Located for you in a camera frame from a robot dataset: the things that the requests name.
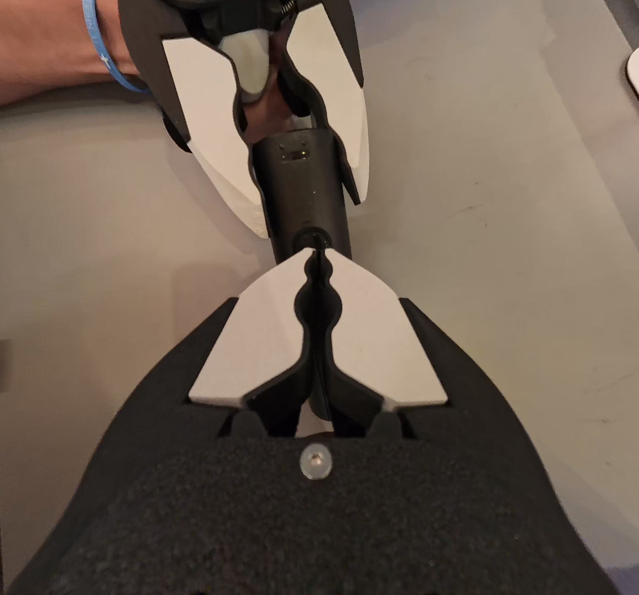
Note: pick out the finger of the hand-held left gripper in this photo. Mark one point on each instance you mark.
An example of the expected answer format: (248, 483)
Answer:
(204, 101)
(334, 71)

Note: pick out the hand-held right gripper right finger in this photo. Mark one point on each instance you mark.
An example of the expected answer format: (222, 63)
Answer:
(384, 345)

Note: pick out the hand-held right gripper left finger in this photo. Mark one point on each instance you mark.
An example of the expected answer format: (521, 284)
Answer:
(254, 345)

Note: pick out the black remote control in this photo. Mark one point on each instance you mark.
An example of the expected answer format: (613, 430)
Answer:
(294, 190)

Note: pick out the person's left forearm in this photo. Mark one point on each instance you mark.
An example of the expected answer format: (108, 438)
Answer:
(45, 41)

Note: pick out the person's left hand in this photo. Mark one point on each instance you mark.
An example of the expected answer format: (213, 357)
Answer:
(267, 116)

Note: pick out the blue wristband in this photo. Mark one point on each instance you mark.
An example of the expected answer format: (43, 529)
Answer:
(95, 36)

